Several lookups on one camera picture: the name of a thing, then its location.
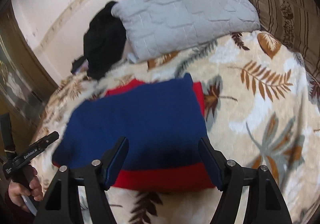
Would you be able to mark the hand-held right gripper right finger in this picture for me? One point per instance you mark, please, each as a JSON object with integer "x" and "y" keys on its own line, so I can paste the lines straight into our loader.
{"x": 211, "y": 161}

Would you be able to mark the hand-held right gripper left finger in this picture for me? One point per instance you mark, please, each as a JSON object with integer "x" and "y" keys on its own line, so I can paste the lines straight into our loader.
{"x": 117, "y": 161}

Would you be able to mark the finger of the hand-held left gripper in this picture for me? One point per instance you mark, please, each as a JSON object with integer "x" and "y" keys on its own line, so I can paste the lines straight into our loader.
{"x": 7, "y": 134}
{"x": 45, "y": 140}

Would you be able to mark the red and blue sweater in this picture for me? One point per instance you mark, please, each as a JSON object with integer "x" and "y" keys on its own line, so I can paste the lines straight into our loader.
{"x": 140, "y": 126}

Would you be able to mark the black clothes pile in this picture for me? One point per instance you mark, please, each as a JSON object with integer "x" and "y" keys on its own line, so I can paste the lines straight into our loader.
{"x": 105, "y": 41}

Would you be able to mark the person's left hand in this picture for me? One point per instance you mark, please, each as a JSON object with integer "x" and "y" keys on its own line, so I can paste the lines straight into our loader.
{"x": 30, "y": 191}

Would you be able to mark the wooden door with glass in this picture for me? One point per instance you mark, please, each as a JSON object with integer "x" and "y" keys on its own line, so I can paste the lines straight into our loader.
{"x": 17, "y": 76}

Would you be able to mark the leaf print blanket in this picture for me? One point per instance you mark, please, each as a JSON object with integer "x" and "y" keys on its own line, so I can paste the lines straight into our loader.
{"x": 250, "y": 104}

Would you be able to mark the purple cloth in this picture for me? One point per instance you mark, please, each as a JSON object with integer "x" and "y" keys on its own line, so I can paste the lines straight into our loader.
{"x": 81, "y": 65}

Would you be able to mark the grey quilted pillow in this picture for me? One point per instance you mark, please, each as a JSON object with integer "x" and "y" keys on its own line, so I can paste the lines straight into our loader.
{"x": 185, "y": 11}

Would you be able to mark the striped floral sofa cushion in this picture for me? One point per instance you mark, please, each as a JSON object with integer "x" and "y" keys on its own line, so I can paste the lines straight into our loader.
{"x": 287, "y": 11}

